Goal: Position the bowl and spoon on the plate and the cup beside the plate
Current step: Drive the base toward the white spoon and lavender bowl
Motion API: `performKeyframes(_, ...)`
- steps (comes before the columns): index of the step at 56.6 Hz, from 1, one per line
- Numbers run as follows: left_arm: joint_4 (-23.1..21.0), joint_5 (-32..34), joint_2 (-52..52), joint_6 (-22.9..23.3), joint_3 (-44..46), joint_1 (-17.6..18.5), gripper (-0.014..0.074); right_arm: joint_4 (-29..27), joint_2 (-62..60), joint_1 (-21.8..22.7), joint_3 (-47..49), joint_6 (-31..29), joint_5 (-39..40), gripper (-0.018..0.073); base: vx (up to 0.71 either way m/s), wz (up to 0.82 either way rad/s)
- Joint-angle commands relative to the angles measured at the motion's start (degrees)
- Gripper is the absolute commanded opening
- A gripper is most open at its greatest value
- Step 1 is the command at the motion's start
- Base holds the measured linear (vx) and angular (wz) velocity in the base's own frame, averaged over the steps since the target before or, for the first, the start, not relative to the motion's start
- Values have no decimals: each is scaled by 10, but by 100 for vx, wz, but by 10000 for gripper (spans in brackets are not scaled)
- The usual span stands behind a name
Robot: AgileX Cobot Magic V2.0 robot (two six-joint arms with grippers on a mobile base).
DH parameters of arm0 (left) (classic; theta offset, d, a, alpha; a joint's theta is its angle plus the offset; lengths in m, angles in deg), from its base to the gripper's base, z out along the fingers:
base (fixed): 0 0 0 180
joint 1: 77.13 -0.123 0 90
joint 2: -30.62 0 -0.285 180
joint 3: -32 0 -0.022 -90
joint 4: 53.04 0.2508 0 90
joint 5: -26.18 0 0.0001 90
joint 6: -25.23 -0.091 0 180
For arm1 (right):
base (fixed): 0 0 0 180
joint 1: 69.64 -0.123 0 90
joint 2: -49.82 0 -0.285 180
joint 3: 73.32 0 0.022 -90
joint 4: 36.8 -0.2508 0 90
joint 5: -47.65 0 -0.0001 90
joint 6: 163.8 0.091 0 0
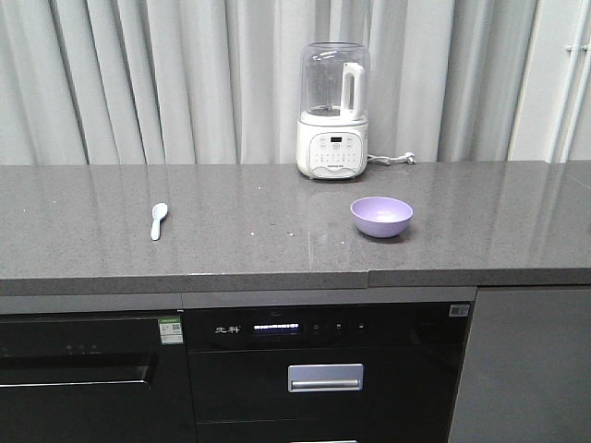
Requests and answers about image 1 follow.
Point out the purple plastic bowl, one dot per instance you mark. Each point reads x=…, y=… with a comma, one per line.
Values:
x=381, y=217

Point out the light blue plastic spoon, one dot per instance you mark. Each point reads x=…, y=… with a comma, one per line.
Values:
x=158, y=214

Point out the white soy milk blender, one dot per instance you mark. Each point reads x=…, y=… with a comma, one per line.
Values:
x=332, y=125

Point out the black built-in disinfection cabinet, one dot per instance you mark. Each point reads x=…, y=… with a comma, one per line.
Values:
x=326, y=373

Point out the black built-in dishwasher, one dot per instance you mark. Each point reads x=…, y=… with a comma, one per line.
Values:
x=106, y=377

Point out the grey pleated curtain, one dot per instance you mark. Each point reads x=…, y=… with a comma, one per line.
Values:
x=217, y=82

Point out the grey cabinet door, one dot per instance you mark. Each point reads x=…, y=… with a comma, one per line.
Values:
x=526, y=370

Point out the white wall pipes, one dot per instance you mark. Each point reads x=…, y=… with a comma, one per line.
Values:
x=572, y=90

